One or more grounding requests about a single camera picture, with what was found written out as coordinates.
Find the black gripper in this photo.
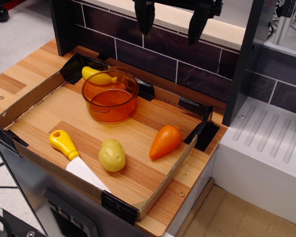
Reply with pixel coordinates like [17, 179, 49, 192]
[134, 0, 223, 45]

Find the yellow toy potato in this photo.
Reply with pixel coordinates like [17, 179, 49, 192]
[99, 139, 126, 172]

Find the orange transparent plastic pot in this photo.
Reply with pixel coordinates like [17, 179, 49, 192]
[81, 67, 139, 123]

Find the cardboard fence with black tape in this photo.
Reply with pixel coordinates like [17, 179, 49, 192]
[0, 51, 226, 235]

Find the yellow toy banana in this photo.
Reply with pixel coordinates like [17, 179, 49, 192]
[81, 66, 117, 85]

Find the orange toy carrot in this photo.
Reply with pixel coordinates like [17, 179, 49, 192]
[149, 125, 182, 159]

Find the white toy sink drainboard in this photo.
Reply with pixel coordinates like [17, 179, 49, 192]
[212, 98, 296, 224]

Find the black caster wheel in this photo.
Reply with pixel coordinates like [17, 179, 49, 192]
[0, 6, 9, 22]

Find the black toy oven front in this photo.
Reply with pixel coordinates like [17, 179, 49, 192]
[43, 189, 99, 237]

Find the yellow handled toy knife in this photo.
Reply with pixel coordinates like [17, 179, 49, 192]
[49, 129, 111, 193]

